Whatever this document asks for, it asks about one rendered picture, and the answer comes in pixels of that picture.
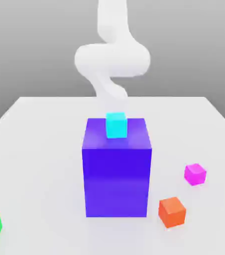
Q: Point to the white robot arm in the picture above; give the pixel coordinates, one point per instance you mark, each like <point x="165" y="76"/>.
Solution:
<point x="112" y="59"/>

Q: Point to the small cyan cube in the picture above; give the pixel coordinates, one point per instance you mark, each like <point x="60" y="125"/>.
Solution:
<point x="116" y="126"/>

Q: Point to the small magenta cube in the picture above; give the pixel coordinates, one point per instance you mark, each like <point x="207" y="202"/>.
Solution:
<point x="195" y="175"/>

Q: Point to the small orange cube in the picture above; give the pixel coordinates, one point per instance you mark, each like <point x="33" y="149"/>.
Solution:
<point x="172" y="213"/>

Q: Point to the large purple box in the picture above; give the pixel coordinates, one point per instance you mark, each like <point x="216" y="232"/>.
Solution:
<point x="116" y="179"/>

